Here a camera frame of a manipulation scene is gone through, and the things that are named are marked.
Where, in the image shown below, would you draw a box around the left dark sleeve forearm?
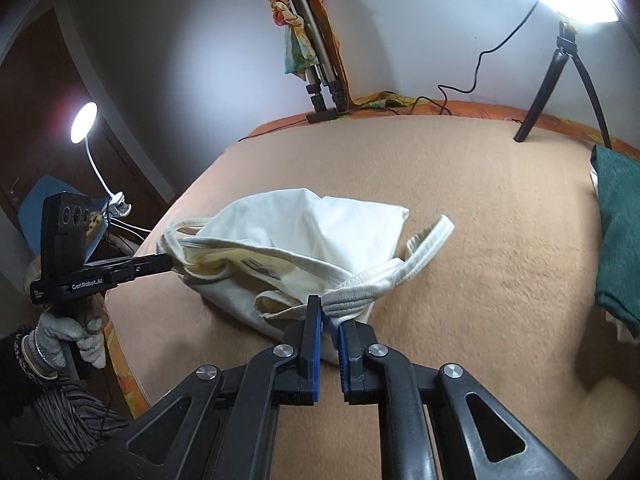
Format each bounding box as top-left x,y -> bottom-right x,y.
1,327 -> 129,474

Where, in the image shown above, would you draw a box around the blue chair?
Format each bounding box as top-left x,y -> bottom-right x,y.
17,173 -> 109,261

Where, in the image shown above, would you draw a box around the white clip desk lamp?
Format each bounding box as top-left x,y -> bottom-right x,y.
69,101 -> 134,219

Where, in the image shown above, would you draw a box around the black power cable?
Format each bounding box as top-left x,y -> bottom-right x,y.
349,0 -> 542,116

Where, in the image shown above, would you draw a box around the white pants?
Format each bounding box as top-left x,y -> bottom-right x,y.
219,188 -> 454,318

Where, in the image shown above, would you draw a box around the cream tote bag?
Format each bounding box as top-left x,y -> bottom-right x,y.
156,214 -> 352,341

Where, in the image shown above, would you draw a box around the left gloved hand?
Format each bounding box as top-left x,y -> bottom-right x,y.
21,312 -> 106,378

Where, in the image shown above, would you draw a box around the dark green folded garment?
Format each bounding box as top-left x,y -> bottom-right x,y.
590,145 -> 639,344

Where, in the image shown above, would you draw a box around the colourful cloth on tripod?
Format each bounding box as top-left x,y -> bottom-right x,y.
268,0 -> 352,109

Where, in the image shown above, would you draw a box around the black tripod stand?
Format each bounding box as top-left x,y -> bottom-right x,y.
513,19 -> 614,150

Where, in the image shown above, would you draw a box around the folded silver tripod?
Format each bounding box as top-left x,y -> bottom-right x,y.
290,0 -> 347,124

